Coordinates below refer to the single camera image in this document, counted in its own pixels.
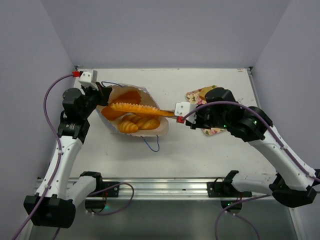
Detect herb bread slice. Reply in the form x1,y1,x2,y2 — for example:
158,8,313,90
199,85,217,101

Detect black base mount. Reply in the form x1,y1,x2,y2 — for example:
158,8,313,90
206,178,253,209
84,186,119,213

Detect metal tongs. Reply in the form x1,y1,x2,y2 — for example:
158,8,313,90
160,111,178,120

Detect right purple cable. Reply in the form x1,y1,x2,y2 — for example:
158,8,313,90
179,101,320,240

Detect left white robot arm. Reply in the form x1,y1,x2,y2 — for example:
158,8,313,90
23,85,113,228

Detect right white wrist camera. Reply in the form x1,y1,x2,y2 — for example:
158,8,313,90
174,102,197,124

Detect scored orange bread loaf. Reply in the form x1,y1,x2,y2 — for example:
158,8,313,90
122,114,161,130

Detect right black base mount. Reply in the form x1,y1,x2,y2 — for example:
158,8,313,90
206,178,253,209

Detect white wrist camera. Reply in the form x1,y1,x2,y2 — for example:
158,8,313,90
174,102,197,124
78,69,98,88

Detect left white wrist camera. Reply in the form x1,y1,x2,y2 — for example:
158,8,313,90
78,69,98,88

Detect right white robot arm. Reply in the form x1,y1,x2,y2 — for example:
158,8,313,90
185,87,320,208

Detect checkered paper bag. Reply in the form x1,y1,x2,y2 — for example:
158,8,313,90
96,81,169,143

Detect long ridged orange bread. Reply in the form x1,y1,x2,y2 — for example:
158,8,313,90
111,103,170,116

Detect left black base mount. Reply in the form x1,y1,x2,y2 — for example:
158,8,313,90
84,186,119,213

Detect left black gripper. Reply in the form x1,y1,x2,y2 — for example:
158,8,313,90
79,81,112,119

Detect aluminium rail frame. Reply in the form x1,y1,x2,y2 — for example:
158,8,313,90
32,177,293,201

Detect floral tray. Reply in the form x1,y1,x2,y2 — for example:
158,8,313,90
185,88,225,136

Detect small orange bread roll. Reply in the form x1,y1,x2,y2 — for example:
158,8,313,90
118,120,139,134

